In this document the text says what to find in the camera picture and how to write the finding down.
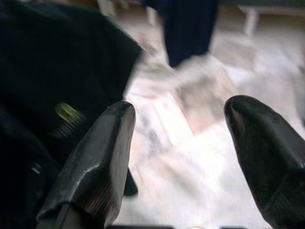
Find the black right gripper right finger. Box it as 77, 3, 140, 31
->
224, 94, 305, 229

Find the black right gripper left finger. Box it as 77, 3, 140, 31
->
35, 100, 136, 229

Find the black shirt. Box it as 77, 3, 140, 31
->
0, 0, 143, 229

